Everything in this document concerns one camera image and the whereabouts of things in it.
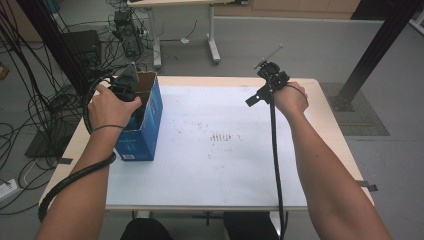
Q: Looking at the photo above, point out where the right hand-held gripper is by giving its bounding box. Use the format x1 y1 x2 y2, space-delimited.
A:
244 44 291 108

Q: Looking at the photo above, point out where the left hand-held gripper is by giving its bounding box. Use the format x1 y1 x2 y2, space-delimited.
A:
109 62 140 103

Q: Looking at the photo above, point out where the blue cardboard box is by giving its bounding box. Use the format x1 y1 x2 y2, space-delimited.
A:
114 70 164 162

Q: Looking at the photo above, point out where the person's right hand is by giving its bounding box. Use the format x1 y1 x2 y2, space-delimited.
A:
272 81 310 119

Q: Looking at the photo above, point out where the person's left hand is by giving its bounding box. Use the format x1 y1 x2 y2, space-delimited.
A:
87 83 143 135

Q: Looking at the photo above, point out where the thin black wrist band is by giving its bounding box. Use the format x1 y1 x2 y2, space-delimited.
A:
90 123 125 135
285 83 308 102

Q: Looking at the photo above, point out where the black computer tower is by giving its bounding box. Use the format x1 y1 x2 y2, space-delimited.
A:
113 9 144 58

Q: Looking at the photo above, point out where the white-legged desk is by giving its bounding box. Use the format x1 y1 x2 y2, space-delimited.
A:
127 0 249 69

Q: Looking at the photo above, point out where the black box device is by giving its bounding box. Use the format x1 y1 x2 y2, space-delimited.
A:
61 29 103 68

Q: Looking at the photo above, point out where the wooden cabinet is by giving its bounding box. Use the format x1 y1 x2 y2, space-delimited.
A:
214 0 361 19

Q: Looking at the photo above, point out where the grey grid floor mat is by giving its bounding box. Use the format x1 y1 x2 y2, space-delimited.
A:
319 82 390 137

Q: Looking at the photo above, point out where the dark floor plate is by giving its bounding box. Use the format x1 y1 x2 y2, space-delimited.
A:
24 129 73 159

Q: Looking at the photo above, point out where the white table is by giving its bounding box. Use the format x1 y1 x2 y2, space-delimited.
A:
105 85 309 208

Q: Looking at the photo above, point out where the person's left leg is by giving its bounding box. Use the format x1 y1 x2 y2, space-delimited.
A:
119 218 174 240

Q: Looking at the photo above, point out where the person's leg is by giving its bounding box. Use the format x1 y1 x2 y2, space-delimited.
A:
222 211 281 240
119 218 174 240

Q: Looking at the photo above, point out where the person's right leg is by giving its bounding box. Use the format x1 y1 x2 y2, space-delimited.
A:
222 211 281 240

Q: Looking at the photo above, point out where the white power strip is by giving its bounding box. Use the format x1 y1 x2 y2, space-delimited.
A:
0 178 18 203

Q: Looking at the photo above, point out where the bundle of black cables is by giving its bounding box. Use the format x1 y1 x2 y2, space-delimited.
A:
0 6 91 214

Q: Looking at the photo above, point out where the thin black cable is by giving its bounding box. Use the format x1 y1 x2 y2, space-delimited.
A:
268 94 290 240

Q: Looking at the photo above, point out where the black metal post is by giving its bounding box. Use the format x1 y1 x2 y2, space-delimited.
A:
329 0 424 113
16 0 91 98

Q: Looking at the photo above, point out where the black corrugated cable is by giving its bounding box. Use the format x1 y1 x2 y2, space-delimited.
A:
37 75 118 224

